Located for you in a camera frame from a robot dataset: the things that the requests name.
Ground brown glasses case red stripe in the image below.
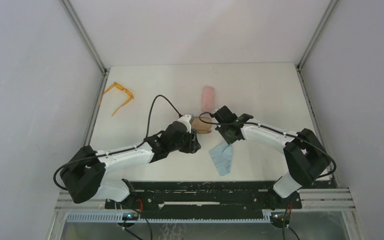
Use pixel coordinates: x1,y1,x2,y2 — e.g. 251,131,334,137
191,117,212,134

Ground orange translucent sunglasses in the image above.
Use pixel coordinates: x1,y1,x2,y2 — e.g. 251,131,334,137
98,82,135,117

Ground light blue cloth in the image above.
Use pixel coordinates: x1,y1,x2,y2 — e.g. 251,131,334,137
208,142,233,176

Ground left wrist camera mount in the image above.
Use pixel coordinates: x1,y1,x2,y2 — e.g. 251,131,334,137
177,114,195,133

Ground aluminium frame post right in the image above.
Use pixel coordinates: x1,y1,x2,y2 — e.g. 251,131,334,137
296,0,340,72

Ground pink glasses case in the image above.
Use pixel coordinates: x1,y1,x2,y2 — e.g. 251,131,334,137
201,86,216,112

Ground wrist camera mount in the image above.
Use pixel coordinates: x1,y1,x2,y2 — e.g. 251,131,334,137
210,107,221,115
177,114,195,133

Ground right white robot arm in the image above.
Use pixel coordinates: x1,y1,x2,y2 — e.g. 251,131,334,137
210,106,332,199

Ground aluminium frame post left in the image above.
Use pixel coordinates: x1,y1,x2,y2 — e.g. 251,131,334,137
60,0,108,75

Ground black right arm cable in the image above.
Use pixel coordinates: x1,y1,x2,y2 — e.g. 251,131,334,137
198,111,338,180

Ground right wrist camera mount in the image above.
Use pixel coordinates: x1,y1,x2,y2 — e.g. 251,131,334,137
210,107,221,115

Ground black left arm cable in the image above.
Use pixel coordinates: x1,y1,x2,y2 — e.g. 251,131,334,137
52,94,185,191

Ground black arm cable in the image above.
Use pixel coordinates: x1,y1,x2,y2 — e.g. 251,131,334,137
198,111,338,180
52,94,185,191

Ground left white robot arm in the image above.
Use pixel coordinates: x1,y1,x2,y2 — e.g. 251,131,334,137
56,121,201,204

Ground aluminium frame post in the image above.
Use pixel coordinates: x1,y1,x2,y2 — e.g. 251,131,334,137
60,0,108,75
296,0,340,72

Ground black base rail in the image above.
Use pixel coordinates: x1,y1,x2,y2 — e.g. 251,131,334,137
104,181,303,220

